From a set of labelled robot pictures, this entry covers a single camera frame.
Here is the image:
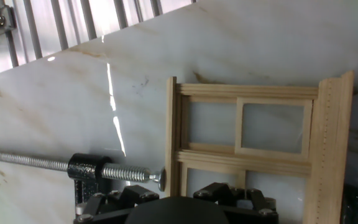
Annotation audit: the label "marble pattern board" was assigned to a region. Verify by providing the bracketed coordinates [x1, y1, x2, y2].
[0, 0, 358, 224]

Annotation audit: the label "black C-clamp with screw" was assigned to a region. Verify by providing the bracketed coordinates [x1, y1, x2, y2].
[0, 146, 358, 224]

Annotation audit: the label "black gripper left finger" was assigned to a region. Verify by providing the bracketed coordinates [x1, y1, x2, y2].
[72, 185, 161, 224]

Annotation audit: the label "wooden window frame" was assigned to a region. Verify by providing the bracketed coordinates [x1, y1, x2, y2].
[165, 70, 355, 224]

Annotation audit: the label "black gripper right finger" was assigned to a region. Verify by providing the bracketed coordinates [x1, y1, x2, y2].
[193, 182, 280, 224]

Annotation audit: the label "small wooden window sash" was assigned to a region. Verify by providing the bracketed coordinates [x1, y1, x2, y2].
[234, 96, 313, 156]

